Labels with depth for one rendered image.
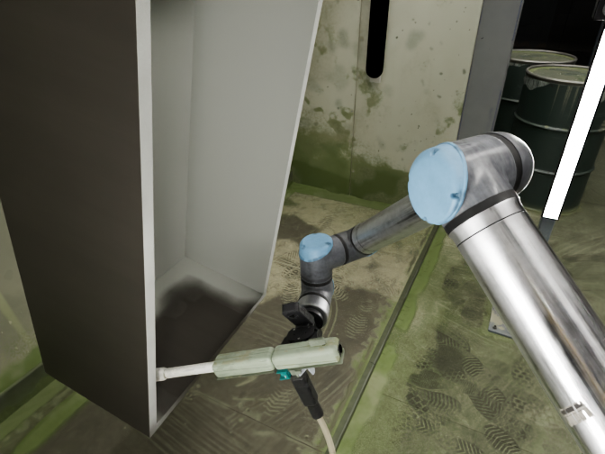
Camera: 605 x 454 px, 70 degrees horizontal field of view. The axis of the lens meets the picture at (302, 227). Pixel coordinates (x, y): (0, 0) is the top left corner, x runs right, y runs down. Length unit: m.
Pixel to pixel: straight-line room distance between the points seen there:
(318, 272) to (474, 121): 1.76
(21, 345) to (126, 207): 1.29
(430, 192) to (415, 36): 2.06
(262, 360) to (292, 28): 0.79
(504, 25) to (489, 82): 0.28
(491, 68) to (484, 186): 2.01
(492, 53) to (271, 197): 1.66
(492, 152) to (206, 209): 1.02
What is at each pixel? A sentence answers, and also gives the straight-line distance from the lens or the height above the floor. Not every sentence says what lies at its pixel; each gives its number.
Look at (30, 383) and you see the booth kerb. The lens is 2.00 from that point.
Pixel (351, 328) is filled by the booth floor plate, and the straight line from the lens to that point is 2.05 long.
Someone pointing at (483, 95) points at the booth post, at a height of 0.86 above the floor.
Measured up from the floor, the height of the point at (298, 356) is 0.75.
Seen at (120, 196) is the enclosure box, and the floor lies 1.15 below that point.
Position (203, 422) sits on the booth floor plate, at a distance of 1.76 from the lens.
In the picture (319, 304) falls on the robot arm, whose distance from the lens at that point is 1.16.
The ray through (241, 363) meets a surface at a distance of 1.03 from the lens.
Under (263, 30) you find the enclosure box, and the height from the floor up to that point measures 1.33.
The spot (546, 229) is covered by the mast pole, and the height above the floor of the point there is 0.55.
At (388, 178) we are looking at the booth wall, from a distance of 2.95.
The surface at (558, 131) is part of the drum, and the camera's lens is 3.20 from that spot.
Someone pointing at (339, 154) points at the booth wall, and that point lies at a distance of 3.01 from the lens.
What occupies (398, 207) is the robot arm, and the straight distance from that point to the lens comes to 1.01.
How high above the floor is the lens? 1.46
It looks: 31 degrees down
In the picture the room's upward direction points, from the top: straight up
